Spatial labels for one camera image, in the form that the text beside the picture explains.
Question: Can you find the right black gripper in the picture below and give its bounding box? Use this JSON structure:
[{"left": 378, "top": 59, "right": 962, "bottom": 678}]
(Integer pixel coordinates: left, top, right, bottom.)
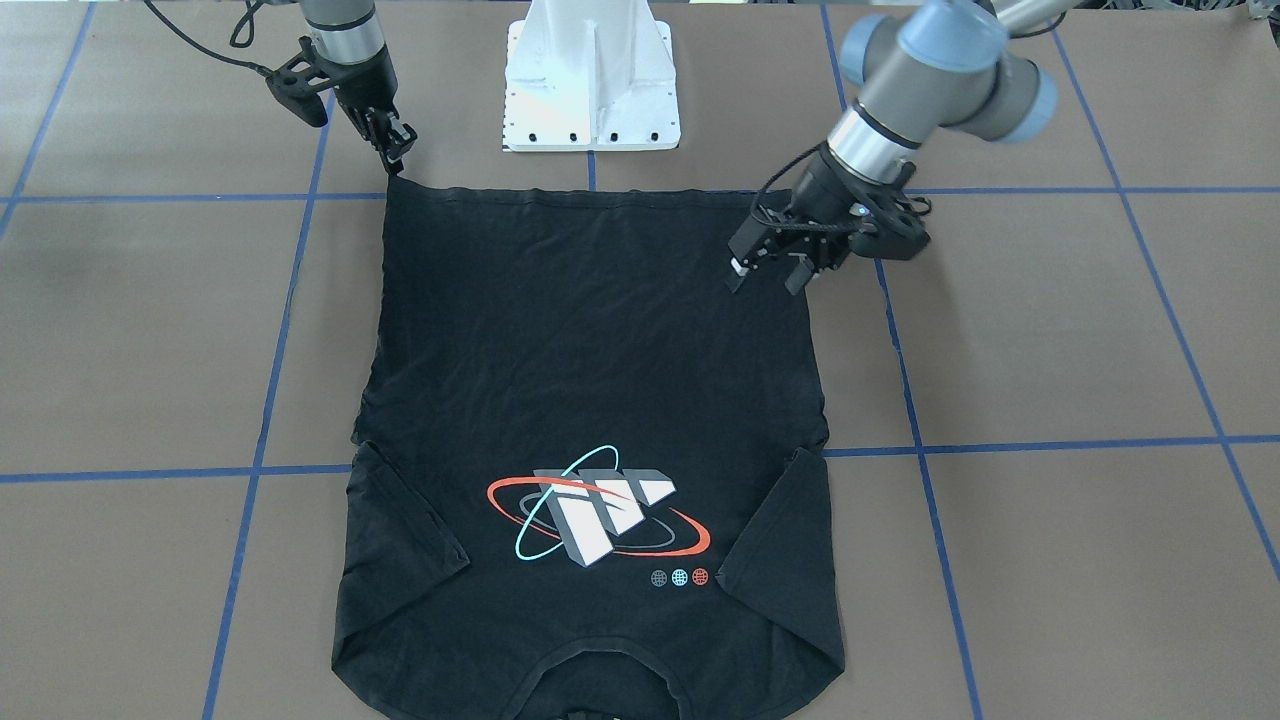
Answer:
[{"left": 330, "top": 50, "right": 417, "bottom": 176}]

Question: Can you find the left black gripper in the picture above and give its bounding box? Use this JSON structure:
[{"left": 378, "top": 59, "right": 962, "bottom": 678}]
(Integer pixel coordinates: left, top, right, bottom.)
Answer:
[{"left": 724, "top": 142, "right": 901, "bottom": 296}]

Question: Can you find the black printed t-shirt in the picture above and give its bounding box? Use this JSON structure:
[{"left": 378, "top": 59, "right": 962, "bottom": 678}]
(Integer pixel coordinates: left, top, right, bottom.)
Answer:
[{"left": 332, "top": 177, "right": 845, "bottom": 719}]

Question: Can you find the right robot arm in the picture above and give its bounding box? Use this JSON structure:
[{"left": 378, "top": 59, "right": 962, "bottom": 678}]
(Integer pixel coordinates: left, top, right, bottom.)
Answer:
[{"left": 300, "top": 1, "right": 419, "bottom": 176}]

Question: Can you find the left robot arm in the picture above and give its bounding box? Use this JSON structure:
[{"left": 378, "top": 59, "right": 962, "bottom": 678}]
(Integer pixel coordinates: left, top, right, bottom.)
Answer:
[{"left": 727, "top": 1, "right": 1073, "bottom": 293}]

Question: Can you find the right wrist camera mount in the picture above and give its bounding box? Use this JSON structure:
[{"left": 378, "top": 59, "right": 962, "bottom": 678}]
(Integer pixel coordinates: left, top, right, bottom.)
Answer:
[{"left": 264, "top": 36, "right": 334, "bottom": 128}]

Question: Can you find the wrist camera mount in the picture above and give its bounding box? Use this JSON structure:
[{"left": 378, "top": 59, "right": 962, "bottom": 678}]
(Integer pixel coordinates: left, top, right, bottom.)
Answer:
[
  {"left": 264, "top": 36, "right": 334, "bottom": 128},
  {"left": 849, "top": 192, "right": 933, "bottom": 261}
]

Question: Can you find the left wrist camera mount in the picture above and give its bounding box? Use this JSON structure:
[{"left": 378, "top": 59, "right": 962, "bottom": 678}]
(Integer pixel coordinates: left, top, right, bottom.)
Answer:
[{"left": 849, "top": 192, "right": 933, "bottom": 261}]

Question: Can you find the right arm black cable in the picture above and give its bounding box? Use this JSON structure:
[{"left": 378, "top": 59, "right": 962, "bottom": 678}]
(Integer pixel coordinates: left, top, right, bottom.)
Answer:
[{"left": 143, "top": 0, "right": 301, "bottom": 76}]

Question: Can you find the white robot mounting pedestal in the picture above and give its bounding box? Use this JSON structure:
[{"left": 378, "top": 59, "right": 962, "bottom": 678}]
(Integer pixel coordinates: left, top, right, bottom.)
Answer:
[{"left": 502, "top": 1, "right": 682, "bottom": 152}]

